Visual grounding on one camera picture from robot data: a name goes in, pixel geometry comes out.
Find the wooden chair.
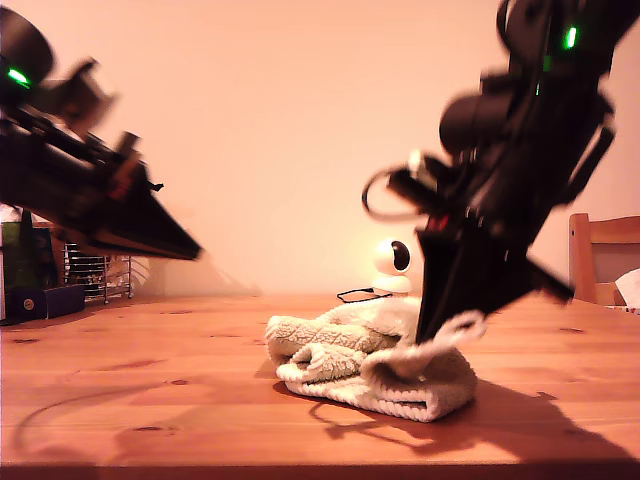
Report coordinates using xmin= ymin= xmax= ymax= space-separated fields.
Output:
xmin=568 ymin=213 xmax=640 ymax=306

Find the gripper grey camera box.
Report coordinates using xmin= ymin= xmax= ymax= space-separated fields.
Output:
xmin=47 ymin=58 xmax=119 ymax=134
xmin=387 ymin=149 xmax=441 ymax=204

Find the dark blue box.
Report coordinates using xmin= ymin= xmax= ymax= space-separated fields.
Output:
xmin=5 ymin=284 xmax=88 ymax=323

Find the cream fluffy tea towel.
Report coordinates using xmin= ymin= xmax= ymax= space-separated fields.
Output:
xmin=264 ymin=299 xmax=489 ymax=424

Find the thick black wrist cable loop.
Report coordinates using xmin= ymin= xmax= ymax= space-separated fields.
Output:
xmin=562 ymin=107 xmax=617 ymax=207

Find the green and white bag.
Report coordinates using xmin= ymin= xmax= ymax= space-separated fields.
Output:
xmin=0 ymin=204 xmax=60 ymax=322

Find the white tissue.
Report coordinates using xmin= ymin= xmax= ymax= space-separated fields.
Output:
xmin=613 ymin=268 xmax=640 ymax=307

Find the white round security camera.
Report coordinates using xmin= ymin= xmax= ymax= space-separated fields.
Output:
xmin=370 ymin=237 xmax=415 ymax=300

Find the chrome wire utensil holder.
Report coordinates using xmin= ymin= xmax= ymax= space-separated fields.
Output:
xmin=63 ymin=242 xmax=135 ymax=306

